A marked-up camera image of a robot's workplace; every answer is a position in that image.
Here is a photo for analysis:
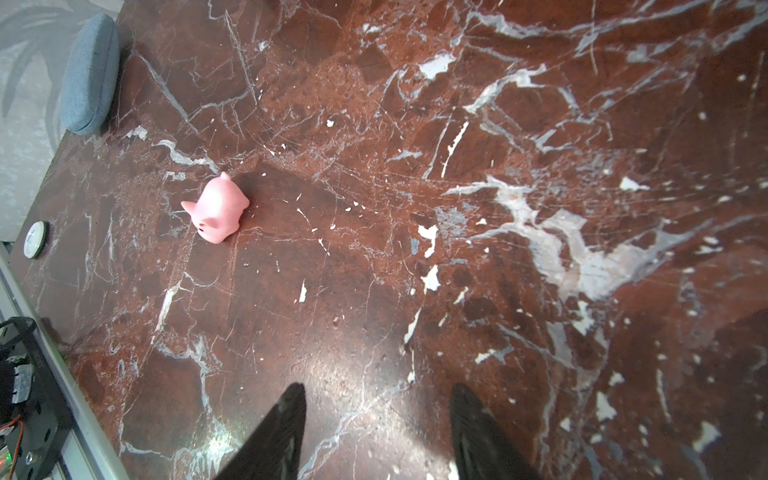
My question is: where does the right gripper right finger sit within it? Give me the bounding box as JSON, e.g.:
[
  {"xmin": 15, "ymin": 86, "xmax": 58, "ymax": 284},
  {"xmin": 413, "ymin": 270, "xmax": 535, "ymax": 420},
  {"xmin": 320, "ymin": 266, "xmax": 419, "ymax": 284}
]
[{"xmin": 450, "ymin": 383, "xmax": 540, "ymax": 480}]

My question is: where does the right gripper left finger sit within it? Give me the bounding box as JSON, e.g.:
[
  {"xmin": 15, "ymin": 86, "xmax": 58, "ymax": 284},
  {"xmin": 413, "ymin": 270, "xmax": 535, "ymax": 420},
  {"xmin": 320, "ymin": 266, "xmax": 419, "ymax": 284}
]
[{"xmin": 215, "ymin": 383, "xmax": 307, "ymax": 480}]

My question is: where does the pale green oval object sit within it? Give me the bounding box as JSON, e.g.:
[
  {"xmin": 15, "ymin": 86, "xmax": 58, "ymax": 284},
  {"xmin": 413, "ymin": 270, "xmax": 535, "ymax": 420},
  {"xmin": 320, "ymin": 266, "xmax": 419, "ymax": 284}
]
[{"xmin": 23, "ymin": 221, "xmax": 48, "ymax": 259}]

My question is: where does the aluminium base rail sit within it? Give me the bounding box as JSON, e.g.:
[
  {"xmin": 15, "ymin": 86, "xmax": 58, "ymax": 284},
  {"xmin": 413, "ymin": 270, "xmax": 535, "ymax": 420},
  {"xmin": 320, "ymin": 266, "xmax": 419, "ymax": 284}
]
[{"xmin": 1, "ymin": 244, "xmax": 128, "ymax": 479}]

